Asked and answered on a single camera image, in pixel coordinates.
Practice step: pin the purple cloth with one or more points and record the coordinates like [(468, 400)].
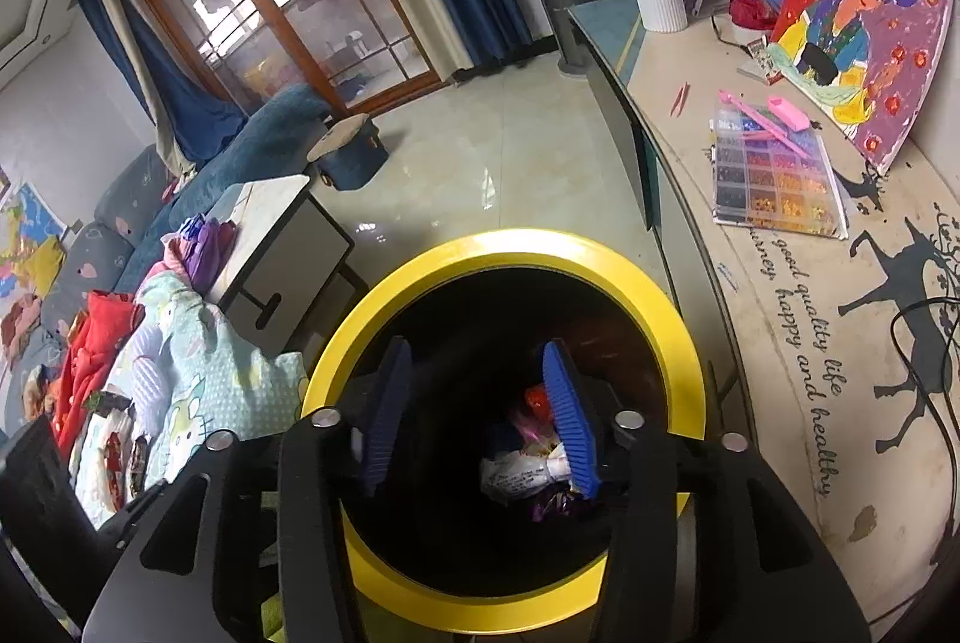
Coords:
[(210, 245)]

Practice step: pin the blue grey sofa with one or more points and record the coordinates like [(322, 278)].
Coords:
[(112, 245)]

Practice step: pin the white coffee table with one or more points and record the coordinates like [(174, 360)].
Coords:
[(270, 208)]

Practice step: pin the red blanket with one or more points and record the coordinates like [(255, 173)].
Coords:
[(97, 343)]

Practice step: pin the purple snack wrapper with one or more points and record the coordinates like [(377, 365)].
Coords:
[(555, 506)]

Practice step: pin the television cabinet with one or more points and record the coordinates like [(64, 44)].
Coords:
[(600, 24)]

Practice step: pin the cartoon cat printed blanket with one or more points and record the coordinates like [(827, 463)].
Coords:
[(217, 373)]

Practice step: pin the round blue stool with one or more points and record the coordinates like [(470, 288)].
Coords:
[(356, 163)]

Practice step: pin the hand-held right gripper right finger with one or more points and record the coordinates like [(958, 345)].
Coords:
[(570, 418)]

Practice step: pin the pink plastic tray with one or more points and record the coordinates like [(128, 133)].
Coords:
[(787, 113)]

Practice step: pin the pink tweezers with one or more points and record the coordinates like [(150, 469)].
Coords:
[(681, 97)]

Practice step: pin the pink pen tool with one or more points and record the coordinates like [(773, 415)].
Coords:
[(757, 120)]

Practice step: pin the country map poster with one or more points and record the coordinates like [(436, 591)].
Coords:
[(30, 230)]

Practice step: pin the yellow rimmed trash bin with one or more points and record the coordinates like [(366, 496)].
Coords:
[(525, 245)]

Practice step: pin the white plastic bag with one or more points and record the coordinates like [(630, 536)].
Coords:
[(517, 474)]

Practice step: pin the small printed packet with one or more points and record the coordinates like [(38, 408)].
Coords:
[(763, 60)]

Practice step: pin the deer printed table cover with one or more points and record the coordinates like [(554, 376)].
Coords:
[(750, 328)]

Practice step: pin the pink clothes pile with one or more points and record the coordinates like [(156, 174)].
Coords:
[(19, 324)]

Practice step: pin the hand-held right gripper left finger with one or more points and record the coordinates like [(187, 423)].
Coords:
[(386, 418)]

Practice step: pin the colourful portrait painting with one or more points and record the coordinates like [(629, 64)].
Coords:
[(862, 28)]

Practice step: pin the bead organizer box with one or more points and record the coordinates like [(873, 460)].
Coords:
[(772, 178)]

